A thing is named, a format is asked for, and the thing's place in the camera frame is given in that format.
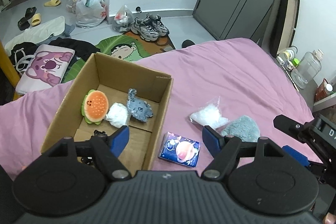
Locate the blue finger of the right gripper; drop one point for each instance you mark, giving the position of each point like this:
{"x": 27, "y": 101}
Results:
{"x": 302, "y": 159}

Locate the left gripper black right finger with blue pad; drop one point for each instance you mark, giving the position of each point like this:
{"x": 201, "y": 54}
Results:
{"x": 228, "y": 150}

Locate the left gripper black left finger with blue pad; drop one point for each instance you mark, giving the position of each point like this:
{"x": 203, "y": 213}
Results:
{"x": 93, "y": 159}

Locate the grey fluffy plush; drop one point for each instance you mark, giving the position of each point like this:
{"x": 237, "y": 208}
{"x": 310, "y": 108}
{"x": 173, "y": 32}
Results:
{"x": 243, "y": 127}

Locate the clear bag white stuffing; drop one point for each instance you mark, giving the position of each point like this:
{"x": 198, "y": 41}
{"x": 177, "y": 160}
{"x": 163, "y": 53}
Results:
{"x": 209, "y": 115}

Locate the blue tissue pack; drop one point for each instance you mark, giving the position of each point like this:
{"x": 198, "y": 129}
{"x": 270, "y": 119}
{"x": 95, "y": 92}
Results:
{"x": 179, "y": 150}

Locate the white soft ball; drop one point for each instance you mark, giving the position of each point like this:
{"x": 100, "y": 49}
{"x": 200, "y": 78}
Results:
{"x": 117, "y": 115}

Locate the burger plush toy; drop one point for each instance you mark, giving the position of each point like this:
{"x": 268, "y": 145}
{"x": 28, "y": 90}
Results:
{"x": 94, "y": 107}

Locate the grey denim plush toy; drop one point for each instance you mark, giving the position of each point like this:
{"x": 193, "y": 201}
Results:
{"x": 138, "y": 108}

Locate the pink bed sheet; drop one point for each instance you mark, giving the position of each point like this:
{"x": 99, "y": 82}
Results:
{"x": 236, "y": 71}

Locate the clear plastic jug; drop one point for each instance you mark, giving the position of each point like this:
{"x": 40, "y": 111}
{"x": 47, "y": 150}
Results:
{"x": 307, "y": 69}

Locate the pink bear cushion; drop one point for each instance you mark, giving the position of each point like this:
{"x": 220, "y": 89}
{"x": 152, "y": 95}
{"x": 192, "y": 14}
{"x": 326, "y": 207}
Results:
{"x": 43, "y": 69}

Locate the black clothes on floor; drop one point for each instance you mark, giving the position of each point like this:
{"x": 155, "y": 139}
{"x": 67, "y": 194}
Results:
{"x": 82, "y": 49}

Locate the green cartoon floor mat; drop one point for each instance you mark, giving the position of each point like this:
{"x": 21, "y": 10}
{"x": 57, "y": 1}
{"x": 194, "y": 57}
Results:
{"x": 131, "y": 47}

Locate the black slipper by bed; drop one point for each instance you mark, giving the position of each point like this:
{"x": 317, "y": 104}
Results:
{"x": 187, "y": 43}

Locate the black tote bag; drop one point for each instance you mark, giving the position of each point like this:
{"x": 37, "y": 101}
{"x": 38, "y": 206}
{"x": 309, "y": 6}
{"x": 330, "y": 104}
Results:
{"x": 21, "y": 55}

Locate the leaning framed board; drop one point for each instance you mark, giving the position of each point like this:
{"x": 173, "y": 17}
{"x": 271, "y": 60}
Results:
{"x": 285, "y": 26}

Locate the small clear plastic bag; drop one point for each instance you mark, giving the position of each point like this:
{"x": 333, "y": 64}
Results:
{"x": 123, "y": 19}

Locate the grey sneaker right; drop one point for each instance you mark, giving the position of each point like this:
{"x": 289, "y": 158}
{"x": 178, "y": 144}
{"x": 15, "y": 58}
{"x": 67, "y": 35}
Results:
{"x": 155, "y": 21}

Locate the white towel on floor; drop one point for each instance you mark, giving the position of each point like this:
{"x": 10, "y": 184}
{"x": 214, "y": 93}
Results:
{"x": 38, "y": 33}

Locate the large white plastic bag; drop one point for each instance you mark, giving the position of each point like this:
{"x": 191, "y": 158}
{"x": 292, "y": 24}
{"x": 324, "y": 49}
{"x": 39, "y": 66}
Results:
{"x": 90, "y": 13}

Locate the yellow slipper near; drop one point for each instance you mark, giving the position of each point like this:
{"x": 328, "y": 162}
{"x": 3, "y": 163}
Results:
{"x": 36, "y": 19}

